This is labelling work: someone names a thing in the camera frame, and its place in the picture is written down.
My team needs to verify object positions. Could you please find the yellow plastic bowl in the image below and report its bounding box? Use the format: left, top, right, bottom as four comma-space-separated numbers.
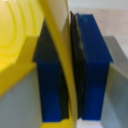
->
0, 0, 83, 128

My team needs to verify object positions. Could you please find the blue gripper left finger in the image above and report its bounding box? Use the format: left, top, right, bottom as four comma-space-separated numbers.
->
0, 18, 71, 128

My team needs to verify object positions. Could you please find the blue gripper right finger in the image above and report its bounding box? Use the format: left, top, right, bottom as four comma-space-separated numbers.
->
69, 11, 128, 128

